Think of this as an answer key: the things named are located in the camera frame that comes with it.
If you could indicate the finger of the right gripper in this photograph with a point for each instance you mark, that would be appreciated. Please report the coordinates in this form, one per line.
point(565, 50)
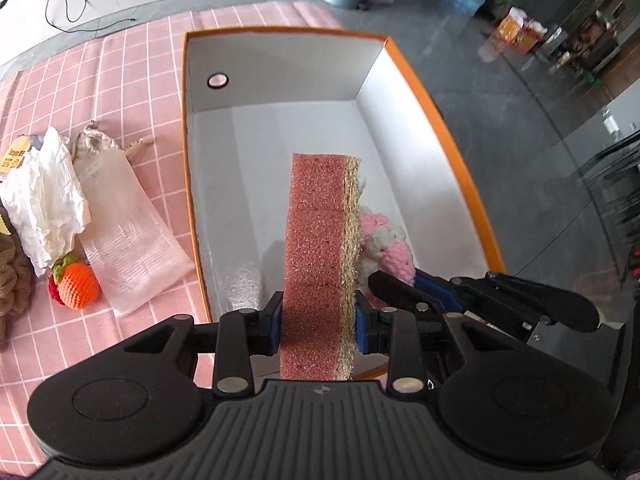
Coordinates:
point(512, 304)
point(402, 296)

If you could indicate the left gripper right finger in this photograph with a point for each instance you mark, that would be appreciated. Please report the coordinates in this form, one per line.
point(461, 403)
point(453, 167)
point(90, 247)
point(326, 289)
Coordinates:
point(393, 333)

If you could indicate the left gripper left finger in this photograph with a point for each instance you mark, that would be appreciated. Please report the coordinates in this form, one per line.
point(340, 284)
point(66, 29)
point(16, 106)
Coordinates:
point(242, 334)

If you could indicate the pink white crochet pouch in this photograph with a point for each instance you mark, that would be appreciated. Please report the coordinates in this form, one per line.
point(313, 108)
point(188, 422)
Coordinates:
point(383, 247)

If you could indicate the red scouring sponge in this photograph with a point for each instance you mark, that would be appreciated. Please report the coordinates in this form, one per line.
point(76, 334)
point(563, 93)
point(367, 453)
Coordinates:
point(321, 249)

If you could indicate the translucent mesh drawstring bag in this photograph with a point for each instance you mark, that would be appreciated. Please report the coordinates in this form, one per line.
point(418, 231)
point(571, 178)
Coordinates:
point(130, 248)

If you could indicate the orange crochet strawberry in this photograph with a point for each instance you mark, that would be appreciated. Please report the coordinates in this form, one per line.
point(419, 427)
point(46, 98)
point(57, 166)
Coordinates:
point(72, 283)

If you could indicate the brown braided plush headband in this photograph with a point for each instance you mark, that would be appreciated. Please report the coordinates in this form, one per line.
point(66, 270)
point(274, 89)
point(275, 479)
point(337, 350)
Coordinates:
point(17, 277)

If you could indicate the orange cardboard box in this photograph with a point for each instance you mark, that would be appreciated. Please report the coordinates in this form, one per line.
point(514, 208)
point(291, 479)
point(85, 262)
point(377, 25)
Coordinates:
point(253, 97)

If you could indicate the white tissue paper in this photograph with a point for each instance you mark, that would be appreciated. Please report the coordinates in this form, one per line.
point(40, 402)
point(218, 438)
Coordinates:
point(45, 203)

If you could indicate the yellow snack packet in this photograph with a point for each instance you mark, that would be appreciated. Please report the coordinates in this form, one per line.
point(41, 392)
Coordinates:
point(14, 155)

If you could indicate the orange gift box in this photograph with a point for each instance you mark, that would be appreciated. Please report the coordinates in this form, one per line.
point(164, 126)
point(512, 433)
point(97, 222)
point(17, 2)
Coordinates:
point(519, 31)

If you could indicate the pink checkered tablecloth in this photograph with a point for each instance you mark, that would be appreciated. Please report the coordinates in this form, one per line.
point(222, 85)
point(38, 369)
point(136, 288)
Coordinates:
point(129, 83)

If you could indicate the dark shelf cabinet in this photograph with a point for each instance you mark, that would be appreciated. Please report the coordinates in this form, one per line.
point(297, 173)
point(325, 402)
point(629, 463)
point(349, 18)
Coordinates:
point(597, 38)

